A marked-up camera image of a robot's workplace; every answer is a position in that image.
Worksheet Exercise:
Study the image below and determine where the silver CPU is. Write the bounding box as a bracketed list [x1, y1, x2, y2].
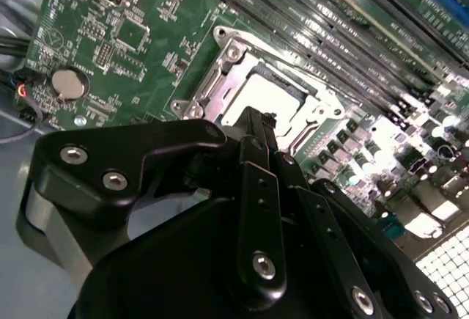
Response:
[221, 72, 313, 130]

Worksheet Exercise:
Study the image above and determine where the metal socket cover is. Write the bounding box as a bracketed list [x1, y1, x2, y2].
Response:
[197, 42, 344, 140]

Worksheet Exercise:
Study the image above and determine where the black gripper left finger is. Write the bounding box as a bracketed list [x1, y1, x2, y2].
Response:
[16, 106, 289, 304]

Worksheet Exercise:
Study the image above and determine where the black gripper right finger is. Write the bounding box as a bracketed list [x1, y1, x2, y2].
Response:
[263, 111, 459, 319]

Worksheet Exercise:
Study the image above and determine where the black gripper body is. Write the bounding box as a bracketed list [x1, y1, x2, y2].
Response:
[71, 197, 345, 319]

